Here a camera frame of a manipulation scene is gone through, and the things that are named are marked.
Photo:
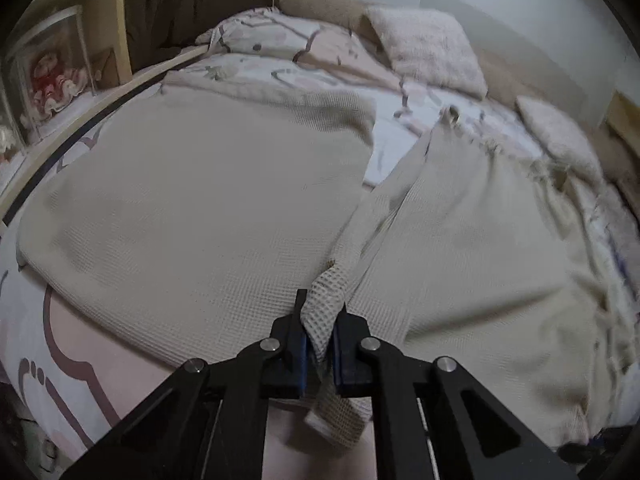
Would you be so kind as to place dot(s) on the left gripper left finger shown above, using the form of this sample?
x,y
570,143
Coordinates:
x,y
207,420

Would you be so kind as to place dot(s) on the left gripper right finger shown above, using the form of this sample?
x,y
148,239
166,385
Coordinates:
x,y
434,420

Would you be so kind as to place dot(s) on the beige waffle pants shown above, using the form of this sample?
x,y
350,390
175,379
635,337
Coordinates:
x,y
501,263

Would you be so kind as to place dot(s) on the folded beige waffle garment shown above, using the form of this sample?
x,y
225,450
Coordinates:
x,y
201,210

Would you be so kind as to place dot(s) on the small white fluffy pillow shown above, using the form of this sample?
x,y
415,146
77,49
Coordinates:
x,y
562,138

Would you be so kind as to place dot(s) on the white doll display case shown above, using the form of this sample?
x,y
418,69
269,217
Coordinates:
x,y
11,142

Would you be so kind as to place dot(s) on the wooden side shelf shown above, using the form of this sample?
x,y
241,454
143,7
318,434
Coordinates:
x,y
106,41

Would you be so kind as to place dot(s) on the wooden corner cabinet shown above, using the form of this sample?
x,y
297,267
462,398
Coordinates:
x,y
623,117

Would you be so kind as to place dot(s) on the large white fluffy pillow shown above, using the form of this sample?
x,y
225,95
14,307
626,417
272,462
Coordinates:
x,y
428,46

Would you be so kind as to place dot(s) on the red doll display case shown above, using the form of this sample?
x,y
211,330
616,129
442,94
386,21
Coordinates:
x,y
49,67

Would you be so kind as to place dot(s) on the long beige bolster blanket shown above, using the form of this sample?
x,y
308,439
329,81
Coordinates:
x,y
348,48

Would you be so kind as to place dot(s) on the dark brown shelf cushion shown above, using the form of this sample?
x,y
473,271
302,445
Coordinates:
x,y
157,30

